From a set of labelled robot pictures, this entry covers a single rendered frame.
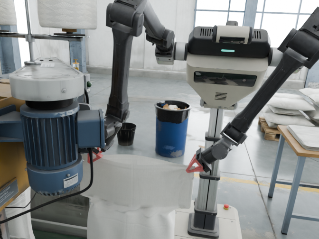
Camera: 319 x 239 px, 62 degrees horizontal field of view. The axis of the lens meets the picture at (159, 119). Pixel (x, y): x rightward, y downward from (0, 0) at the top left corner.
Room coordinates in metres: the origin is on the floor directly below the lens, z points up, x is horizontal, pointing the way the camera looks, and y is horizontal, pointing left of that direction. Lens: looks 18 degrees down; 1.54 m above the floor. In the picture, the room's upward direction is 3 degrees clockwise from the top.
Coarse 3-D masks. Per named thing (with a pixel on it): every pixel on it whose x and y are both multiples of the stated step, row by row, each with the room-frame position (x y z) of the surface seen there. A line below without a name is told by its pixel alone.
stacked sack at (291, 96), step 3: (276, 93) 4.43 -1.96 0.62; (279, 93) 4.43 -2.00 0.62; (282, 93) 4.43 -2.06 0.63; (285, 93) 4.45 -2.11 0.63; (273, 96) 4.27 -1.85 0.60; (276, 96) 4.26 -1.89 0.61; (279, 96) 4.24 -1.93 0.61; (282, 96) 4.24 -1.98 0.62; (285, 96) 4.25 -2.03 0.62; (288, 96) 4.26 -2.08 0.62; (291, 96) 4.26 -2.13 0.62; (294, 96) 4.26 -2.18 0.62; (297, 96) 4.27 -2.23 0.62; (300, 96) 4.32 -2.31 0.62; (297, 99) 4.17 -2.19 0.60; (300, 99) 4.17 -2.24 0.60; (303, 99) 4.20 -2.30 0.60
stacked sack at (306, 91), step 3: (300, 90) 4.45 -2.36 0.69; (303, 90) 4.36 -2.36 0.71; (306, 90) 4.31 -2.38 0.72; (309, 90) 4.29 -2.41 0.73; (312, 90) 4.28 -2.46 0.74; (315, 90) 4.26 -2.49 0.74; (318, 90) 4.25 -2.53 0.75; (303, 93) 4.43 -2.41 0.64; (306, 93) 4.18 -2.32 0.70; (309, 93) 4.16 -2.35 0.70; (312, 93) 4.14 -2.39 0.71; (315, 93) 4.13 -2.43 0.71; (318, 93) 4.13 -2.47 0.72
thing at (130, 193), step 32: (96, 160) 0.99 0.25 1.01; (128, 160) 1.03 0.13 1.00; (160, 160) 0.99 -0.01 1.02; (96, 192) 0.99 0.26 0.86; (128, 192) 0.94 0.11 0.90; (160, 192) 0.95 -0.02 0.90; (192, 192) 0.96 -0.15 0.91; (96, 224) 0.95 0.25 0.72; (128, 224) 0.91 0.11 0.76; (160, 224) 0.91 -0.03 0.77
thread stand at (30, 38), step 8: (24, 0) 0.85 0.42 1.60; (0, 32) 0.84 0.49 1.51; (8, 32) 0.86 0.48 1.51; (16, 32) 0.86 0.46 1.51; (72, 32) 0.84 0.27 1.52; (32, 40) 0.84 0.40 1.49; (64, 40) 0.84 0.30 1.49; (72, 40) 0.83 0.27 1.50; (80, 40) 0.83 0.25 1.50; (32, 48) 0.85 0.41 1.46; (32, 56) 0.85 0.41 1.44; (24, 64) 0.84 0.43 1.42; (32, 64) 0.83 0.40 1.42
